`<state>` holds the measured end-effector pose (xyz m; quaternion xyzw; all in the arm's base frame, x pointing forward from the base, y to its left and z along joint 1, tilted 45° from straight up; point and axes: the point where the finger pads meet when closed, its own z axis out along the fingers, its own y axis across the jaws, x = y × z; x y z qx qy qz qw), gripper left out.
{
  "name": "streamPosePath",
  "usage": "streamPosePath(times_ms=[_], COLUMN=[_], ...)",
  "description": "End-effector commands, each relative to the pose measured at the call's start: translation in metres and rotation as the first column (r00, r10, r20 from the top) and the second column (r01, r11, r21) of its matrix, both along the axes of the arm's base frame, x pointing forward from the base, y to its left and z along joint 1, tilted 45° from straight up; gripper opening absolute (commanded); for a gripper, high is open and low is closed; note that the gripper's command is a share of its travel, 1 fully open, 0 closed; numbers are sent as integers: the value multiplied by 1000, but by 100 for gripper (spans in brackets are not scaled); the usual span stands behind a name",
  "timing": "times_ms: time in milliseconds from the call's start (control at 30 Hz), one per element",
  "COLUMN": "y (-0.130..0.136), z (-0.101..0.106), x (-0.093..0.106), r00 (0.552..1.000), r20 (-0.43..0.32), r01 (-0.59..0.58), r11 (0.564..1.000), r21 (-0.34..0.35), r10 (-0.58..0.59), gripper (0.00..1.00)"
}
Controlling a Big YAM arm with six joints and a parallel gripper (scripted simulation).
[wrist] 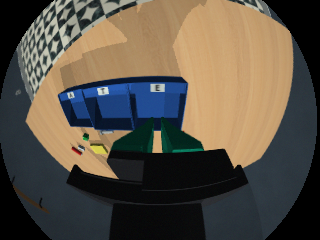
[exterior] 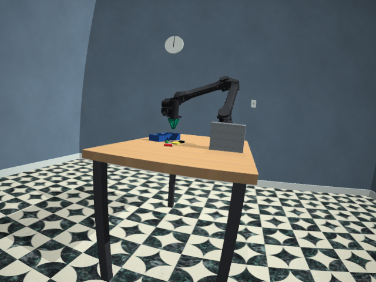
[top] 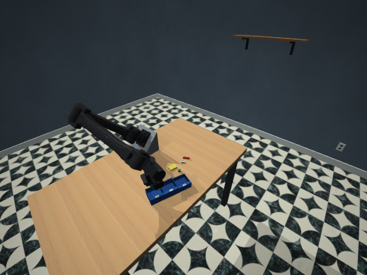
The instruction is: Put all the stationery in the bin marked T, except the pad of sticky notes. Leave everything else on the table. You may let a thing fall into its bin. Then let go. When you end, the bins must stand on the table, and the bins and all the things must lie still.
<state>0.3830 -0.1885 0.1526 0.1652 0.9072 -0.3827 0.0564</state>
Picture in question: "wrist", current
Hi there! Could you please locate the grey metal bolt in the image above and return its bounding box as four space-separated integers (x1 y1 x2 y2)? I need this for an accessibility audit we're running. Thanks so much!
100 130 114 135

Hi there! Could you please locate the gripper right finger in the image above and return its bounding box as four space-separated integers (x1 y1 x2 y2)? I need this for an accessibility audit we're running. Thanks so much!
161 117 205 153

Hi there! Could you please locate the yellow sticky note pad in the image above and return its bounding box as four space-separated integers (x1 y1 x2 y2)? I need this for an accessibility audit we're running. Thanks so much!
90 143 108 154

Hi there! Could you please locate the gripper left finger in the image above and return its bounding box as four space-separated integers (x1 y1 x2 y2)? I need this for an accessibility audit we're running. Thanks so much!
110 117 154 153

